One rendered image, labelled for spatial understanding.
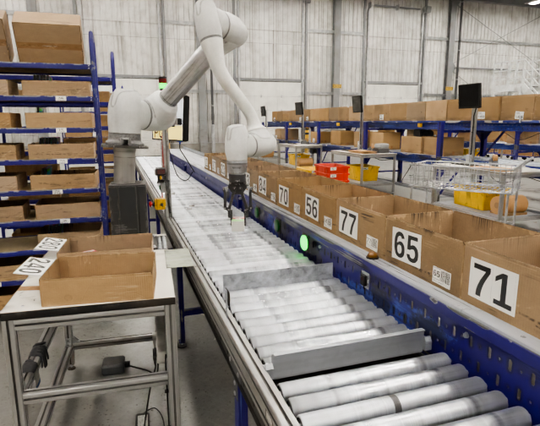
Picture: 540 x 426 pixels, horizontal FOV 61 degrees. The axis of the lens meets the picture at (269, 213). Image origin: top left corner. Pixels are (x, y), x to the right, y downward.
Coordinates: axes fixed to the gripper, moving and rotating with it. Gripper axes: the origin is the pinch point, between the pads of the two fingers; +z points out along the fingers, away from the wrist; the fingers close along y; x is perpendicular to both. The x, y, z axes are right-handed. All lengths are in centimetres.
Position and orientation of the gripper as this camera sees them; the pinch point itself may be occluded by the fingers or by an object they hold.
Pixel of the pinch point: (237, 218)
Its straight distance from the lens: 207.3
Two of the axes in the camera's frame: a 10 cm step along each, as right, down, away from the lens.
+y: 10.0, -0.1, 0.1
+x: -0.1, -1.9, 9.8
